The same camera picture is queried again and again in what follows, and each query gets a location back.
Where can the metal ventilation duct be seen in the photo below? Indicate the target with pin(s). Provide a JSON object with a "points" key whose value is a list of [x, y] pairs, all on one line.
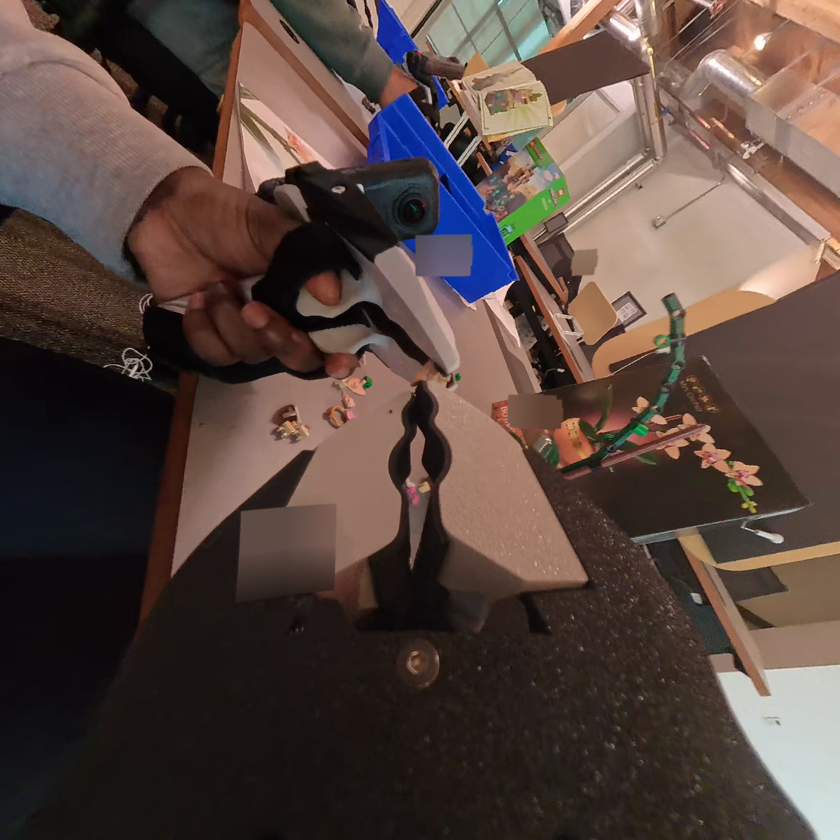
{"points": [[722, 72]]}

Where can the person's left forearm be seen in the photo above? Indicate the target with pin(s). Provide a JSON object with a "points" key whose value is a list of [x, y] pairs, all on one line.
{"points": [[65, 131]]}

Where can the small pink toy stud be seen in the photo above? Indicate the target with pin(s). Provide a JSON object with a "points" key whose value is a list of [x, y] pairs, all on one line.
{"points": [[412, 491]]}

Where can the person's left hand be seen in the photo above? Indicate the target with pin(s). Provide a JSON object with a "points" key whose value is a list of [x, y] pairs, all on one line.
{"points": [[197, 229]]}

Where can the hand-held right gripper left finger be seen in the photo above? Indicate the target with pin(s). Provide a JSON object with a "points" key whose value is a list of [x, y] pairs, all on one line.
{"points": [[361, 472]]}

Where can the pale green instruction booklet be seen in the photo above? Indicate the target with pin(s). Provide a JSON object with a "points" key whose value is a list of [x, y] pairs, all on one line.
{"points": [[512, 98]]}

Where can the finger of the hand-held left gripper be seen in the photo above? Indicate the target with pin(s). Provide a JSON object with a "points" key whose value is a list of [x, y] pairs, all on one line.
{"points": [[397, 356], [407, 308]]}

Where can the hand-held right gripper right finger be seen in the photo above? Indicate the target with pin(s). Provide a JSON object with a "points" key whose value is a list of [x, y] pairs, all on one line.
{"points": [[492, 512]]}

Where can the tan and white toy piece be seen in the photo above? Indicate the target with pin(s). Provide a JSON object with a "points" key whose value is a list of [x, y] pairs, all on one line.
{"points": [[292, 426]]}

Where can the black flat box with emblem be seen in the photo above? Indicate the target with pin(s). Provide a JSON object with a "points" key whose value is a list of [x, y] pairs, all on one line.
{"points": [[810, 533]]}

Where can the pink petal toy piece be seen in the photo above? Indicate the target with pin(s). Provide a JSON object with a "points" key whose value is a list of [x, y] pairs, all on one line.
{"points": [[353, 387]]}

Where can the green colourful toy box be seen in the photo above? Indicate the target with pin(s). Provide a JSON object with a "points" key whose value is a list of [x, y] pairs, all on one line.
{"points": [[525, 190]]}

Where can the grey desk with wooden edge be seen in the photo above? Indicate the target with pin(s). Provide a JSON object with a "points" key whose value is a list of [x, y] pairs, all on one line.
{"points": [[229, 459]]}

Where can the large black box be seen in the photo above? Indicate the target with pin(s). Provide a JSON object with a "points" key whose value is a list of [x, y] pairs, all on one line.
{"points": [[774, 367]]}

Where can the person's legs in dark trousers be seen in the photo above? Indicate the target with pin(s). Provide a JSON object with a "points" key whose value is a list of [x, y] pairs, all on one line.
{"points": [[65, 525]]}

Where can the tan and green toy flower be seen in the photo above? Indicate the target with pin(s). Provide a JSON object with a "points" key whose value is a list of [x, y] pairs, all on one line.
{"points": [[436, 377]]}

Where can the pale wooden chair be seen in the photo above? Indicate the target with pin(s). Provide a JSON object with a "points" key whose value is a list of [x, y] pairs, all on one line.
{"points": [[590, 315]]}

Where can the pale wooden table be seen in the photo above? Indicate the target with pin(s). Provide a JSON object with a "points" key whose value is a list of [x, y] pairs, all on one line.
{"points": [[728, 610]]}

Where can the green toy brick stem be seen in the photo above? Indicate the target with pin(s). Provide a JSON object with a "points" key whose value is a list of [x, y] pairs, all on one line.
{"points": [[674, 328]]}

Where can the blue plastic bin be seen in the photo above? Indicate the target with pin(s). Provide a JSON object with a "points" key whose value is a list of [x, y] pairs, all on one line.
{"points": [[394, 26], [459, 197]]}

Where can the another person's forearm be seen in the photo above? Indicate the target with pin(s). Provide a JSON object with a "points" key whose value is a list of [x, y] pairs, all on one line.
{"points": [[315, 33]]}

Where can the pale rounded wooden panel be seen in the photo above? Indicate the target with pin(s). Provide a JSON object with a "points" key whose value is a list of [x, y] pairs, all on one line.
{"points": [[630, 348]]}

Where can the grey woven fabric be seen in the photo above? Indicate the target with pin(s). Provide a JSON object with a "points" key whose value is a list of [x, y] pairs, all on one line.
{"points": [[52, 308]]}

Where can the black orchid print box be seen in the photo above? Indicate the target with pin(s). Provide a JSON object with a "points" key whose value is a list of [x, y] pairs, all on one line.
{"points": [[669, 499]]}

